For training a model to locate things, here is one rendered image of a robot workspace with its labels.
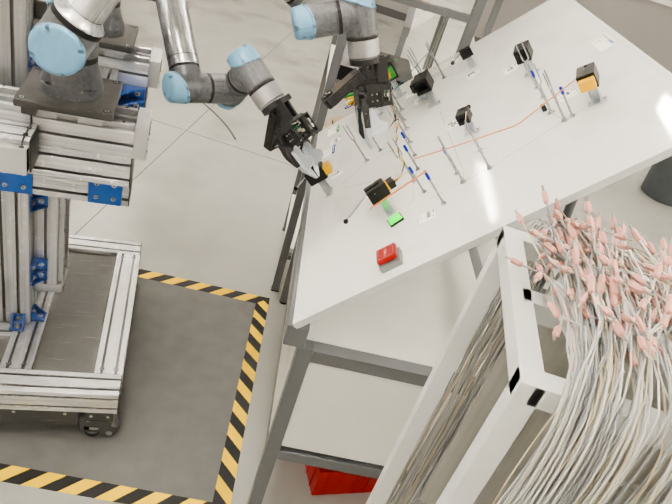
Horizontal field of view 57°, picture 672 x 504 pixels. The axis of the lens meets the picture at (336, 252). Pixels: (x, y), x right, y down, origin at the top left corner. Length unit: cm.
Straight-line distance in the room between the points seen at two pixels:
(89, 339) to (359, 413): 106
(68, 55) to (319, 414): 107
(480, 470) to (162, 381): 185
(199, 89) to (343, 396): 87
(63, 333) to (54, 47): 117
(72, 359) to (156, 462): 45
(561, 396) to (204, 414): 185
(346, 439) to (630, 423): 118
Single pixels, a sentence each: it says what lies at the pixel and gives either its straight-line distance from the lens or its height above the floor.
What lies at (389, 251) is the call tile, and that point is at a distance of 145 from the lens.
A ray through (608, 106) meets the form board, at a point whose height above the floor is 150.
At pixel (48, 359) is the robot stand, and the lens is 229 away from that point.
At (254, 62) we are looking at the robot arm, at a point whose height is 136.
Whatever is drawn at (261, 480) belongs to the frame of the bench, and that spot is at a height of 25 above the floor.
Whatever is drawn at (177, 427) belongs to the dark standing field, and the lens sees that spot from 238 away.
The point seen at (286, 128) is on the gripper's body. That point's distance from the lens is 154.
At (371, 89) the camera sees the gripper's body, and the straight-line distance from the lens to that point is 152.
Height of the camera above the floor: 186
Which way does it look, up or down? 33 degrees down
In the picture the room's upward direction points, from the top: 18 degrees clockwise
